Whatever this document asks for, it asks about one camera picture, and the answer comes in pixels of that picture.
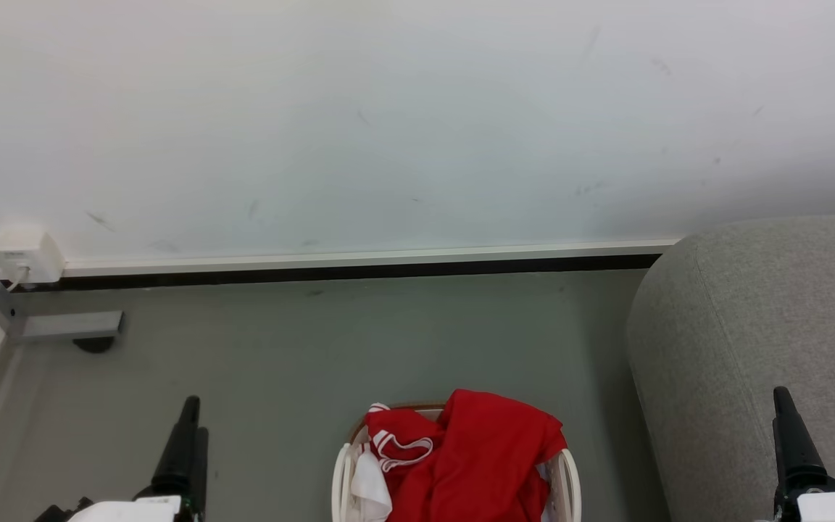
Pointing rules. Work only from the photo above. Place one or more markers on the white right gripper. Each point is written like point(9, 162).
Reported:
point(827, 504)

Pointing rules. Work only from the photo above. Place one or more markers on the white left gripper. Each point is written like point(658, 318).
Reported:
point(127, 510)

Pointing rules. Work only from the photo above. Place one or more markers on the red and white garment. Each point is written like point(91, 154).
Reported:
point(468, 457)

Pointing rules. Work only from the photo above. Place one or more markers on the grey fabric sofa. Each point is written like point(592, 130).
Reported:
point(736, 348)

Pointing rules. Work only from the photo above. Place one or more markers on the black caster wheel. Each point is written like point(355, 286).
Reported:
point(93, 344)

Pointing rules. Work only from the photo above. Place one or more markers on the white plastic laundry basket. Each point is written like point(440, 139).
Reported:
point(570, 486)

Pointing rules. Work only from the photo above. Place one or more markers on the white baseboard strip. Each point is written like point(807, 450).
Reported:
point(359, 258)

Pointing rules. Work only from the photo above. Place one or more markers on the grey metal frame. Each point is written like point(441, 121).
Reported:
point(62, 325)

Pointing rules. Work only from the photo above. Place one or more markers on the white wall socket box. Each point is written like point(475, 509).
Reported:
point(25, 254)

